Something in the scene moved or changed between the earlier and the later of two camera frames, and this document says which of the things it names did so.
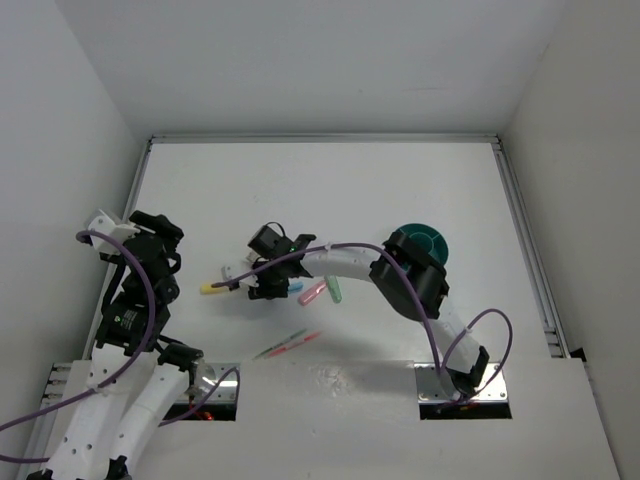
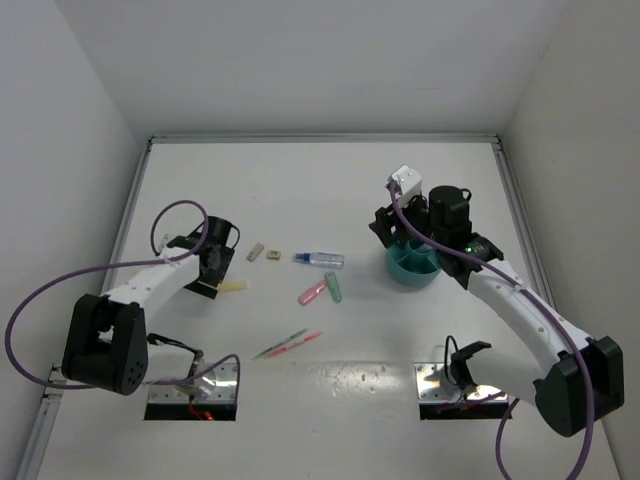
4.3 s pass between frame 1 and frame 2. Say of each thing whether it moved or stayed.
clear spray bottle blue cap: moved
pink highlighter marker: stayed
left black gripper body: moved
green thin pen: stayed
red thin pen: stayed
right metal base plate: stayed
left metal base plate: stayed
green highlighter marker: stayed
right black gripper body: moved
